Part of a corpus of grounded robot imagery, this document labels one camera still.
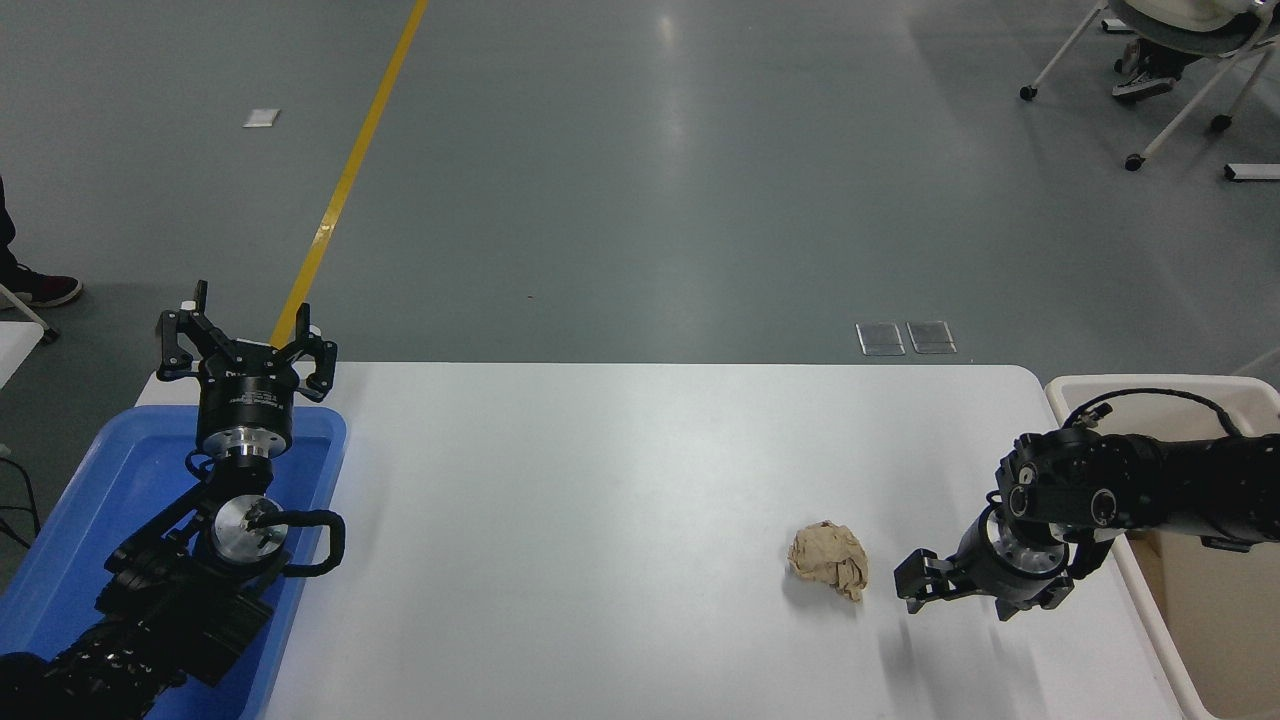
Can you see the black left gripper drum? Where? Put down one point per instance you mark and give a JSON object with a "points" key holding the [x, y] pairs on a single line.
{"points": [[245, 400]]}

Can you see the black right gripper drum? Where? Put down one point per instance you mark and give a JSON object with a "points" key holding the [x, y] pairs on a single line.
{"points": [[975, 570]]}

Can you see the tan paper ball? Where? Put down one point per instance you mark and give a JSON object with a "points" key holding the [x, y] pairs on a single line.
{"points": [[828, 560]]}

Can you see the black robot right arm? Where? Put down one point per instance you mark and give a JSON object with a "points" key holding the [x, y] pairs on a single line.
{"points": [[1180, 480]]}

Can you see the person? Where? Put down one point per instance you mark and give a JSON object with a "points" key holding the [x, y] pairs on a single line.
{"points": [[1140, 87], [45, 290]]}

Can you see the grey chair leg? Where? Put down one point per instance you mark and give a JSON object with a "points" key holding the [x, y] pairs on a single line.
{"points": [[25, 310]]}

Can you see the blue plastic tray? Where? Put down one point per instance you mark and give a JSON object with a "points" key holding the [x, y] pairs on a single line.
{"points": [[110, 490]]}

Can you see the small white side table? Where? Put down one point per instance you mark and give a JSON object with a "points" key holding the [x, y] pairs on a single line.
{"points": [[15, 350]]}

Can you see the large pale bin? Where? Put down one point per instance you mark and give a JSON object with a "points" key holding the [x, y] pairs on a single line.
{"points": [[1220, 640]]}

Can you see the metal floor plate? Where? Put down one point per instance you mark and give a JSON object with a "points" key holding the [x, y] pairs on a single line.
{"points": [[931, 337], [881, 339]]}

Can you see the white floor bar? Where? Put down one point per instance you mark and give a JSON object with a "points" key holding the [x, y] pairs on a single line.
{"points": [[1252, 172]]}

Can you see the white-legged wheeled chair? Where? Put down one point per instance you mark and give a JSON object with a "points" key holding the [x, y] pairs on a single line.
{"points": [[1200, 38]]}

